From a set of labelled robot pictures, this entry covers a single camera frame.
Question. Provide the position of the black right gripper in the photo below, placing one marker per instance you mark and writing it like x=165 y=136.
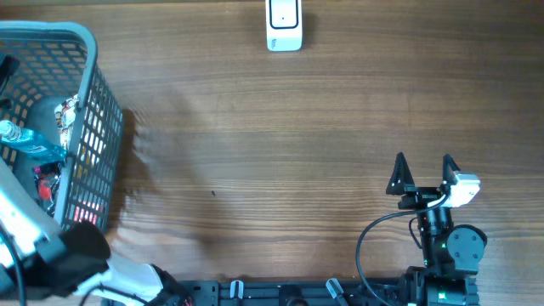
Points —
x=417 y=195

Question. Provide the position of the white barcode scanner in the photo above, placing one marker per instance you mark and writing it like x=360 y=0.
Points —
x=284 y=25

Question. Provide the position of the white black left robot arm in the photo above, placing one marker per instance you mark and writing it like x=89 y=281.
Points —
x=40 y=260

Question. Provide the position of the black mounting rail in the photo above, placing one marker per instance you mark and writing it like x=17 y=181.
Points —
x=279 y=293

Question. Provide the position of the grey plastic mesh basket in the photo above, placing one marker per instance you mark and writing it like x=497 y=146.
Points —
x=58 y=61

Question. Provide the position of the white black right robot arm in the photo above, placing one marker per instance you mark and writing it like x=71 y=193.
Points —
x=451 y=253

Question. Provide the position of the white brown cookie bag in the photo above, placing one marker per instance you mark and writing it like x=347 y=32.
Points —
x=65 y=115

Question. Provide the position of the black red snack wrapper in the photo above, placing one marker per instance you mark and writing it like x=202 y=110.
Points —
x=47 y=182

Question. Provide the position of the blue mouthwash bottle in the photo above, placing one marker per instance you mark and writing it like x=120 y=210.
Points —
x=32 y=143

